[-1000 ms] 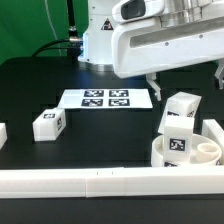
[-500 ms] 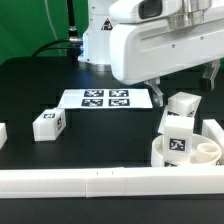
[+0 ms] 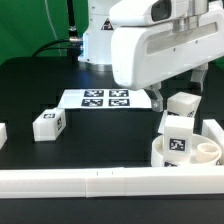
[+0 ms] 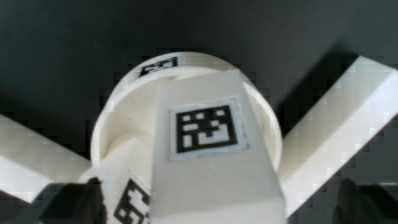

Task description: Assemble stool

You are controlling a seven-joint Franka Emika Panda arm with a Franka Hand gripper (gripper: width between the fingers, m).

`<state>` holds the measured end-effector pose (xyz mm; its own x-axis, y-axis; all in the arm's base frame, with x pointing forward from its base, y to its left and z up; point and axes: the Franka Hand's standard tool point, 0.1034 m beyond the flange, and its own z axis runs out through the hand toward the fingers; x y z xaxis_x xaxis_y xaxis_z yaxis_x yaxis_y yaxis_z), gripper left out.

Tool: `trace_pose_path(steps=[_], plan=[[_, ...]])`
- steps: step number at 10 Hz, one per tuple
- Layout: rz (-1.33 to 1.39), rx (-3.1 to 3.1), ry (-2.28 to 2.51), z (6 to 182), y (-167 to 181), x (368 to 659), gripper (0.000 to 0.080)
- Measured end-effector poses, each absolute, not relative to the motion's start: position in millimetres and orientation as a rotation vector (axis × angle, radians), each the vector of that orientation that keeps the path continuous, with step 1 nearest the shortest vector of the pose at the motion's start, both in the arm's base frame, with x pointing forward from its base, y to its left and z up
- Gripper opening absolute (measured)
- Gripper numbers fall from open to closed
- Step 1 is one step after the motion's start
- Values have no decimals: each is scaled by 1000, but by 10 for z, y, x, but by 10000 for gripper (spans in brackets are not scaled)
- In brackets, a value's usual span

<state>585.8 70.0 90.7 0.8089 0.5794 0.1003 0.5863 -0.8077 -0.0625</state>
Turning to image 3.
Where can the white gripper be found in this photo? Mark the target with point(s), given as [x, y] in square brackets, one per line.
[158, 39]

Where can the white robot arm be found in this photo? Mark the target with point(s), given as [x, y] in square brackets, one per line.
[96, 53]

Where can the white marker tag sheet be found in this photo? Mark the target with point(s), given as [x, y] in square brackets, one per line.
[104, 99]

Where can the white round stool seat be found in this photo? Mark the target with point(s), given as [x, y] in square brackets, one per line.
[204, 152]

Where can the white U-shaped fence frame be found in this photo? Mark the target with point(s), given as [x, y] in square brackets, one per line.
[102, 182]

